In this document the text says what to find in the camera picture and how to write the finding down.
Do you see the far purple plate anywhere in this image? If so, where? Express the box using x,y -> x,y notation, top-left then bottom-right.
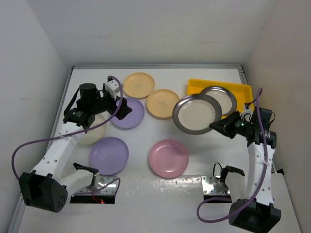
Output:
111,98 -> 145,130

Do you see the near orange plate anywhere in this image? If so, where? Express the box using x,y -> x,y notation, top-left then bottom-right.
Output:
146,89 -> 180,118

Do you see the near purple plate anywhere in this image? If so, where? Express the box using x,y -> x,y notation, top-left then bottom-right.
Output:
89,137 -> 129,176

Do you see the yellow plastic bin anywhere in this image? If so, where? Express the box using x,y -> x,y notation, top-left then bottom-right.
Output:
187,79 -> 253,112

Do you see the steel rimmed plate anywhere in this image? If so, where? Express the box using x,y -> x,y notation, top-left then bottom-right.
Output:
200,86 -> 237,117
172,94 -> 222,135

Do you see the orange plate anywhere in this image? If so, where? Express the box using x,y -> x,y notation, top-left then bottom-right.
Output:
146,89 -> 180,118
123,72 -> 155,99

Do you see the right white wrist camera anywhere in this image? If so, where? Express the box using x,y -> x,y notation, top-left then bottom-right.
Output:
240,108 -> 253,121

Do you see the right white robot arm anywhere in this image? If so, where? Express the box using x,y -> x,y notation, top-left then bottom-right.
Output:
210,108 -> 281,233

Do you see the aluminium frame rail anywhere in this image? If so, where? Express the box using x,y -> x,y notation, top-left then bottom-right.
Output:
9,65 -> 248,233

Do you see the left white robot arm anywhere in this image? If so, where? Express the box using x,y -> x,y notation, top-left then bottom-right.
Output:
17,76 -> 132,213

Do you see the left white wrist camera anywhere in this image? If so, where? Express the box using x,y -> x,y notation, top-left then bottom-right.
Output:
104,80 -> 123,100

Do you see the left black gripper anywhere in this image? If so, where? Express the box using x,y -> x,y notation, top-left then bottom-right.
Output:
90,88 -> 132,119

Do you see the far orange plate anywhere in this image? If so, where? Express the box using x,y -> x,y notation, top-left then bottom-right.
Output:
123,72 -> 155,99

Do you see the pink plate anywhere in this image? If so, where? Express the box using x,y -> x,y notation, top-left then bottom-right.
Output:
148,139 -> 190,179

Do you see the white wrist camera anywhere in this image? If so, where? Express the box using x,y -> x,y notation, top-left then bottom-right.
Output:
104,80 -> 123,100
240,108 -> 253,121

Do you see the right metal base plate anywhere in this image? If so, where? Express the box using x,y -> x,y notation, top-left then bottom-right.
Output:
201,176 -> 230,197

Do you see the metal base plate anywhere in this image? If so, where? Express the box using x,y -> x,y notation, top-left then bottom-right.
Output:
201,176 -> 230,197
75,174 -> 121,196

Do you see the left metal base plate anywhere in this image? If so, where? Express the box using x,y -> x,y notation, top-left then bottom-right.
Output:
75,174 -> 121,196

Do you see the purple plate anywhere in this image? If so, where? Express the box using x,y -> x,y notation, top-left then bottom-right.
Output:
111,98 -> 145,130
89,137 -> 129,176

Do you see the cream white plate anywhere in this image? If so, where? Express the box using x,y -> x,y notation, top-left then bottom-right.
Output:
78,114 -> 106,145

